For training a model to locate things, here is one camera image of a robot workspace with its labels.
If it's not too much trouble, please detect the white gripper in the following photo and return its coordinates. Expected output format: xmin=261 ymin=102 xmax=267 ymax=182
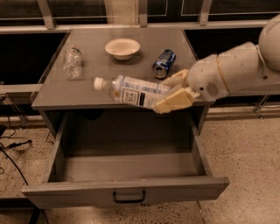
xmin=152 ymin=55 xmax=228 ymax=114

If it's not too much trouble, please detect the blue label plastic bottle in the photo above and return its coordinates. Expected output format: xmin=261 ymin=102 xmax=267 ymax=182
xmin=93 ymin=75 xmax=171 ymax=109

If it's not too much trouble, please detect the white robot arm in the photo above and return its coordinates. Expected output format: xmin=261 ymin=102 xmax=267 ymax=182
xmin=152 ymin=15 xmax=280 ymax=114

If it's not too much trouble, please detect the open grey top drawer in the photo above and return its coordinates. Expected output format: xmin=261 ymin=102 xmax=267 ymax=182
xmin=22 ymin=110 xmax=229 ymax=209

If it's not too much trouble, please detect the clear crumpled plastic bottle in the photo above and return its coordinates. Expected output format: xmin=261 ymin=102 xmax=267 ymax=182
xmin=63 ymin=45 xmax=82 ymax=81

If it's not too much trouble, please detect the grey drawer cabinet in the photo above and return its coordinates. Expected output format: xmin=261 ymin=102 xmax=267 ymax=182
xmin=31 ymin=27 xmax=216 ymax=138

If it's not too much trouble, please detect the blue soda can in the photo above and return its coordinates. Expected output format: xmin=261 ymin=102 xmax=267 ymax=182
xmin=152 ymin=49 xmax=176 ymax=79

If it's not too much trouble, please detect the black drawer handle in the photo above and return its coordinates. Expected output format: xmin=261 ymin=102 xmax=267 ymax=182
xmin=112 ymin=190 xmax=146 ymax=204

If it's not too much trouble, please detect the metal railing frame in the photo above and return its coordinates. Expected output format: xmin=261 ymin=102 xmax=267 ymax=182
xmin=0 ymin=0 xmax=280 ymax=121

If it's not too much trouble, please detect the black floor cable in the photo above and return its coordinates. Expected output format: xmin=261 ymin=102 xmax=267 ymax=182
xmin=0 ymin=112 xmax=33 ymax=186

